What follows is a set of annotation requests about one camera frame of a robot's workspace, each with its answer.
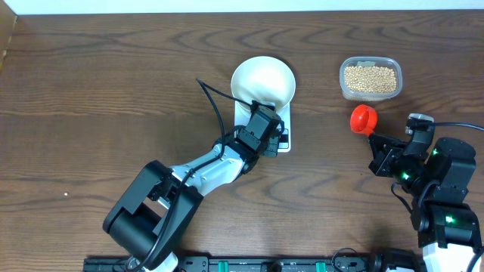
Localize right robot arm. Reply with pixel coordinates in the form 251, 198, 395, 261
368, 134, 483, 271

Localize soybeans in container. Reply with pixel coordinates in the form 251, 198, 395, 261
344, 66, 397, 93

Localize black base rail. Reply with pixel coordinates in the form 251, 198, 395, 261
82, 255, 420, 272

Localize black cable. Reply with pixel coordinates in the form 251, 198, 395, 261
128, 78, 262, 272
408, 119, 484, 133

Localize left black cable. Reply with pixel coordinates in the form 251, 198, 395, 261
128, 78, 262, 272

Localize red plastic measuring scoop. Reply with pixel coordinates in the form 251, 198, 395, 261
349, 104, 378, 137

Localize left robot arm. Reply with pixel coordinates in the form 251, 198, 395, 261
103, 125, 285, 271

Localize cardboard box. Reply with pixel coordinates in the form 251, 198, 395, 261
0, 0, 17, 67

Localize right black cable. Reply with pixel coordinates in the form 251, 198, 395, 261
408, 119, 484, 133

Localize clear plastic container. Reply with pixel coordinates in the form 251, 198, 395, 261
339, 57, 403, 102

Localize white digital kitchen scale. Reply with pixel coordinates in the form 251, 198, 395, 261
234, 102, 292, 156

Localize white ceramic bowl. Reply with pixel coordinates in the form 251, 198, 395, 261
231, 56, 296, 113

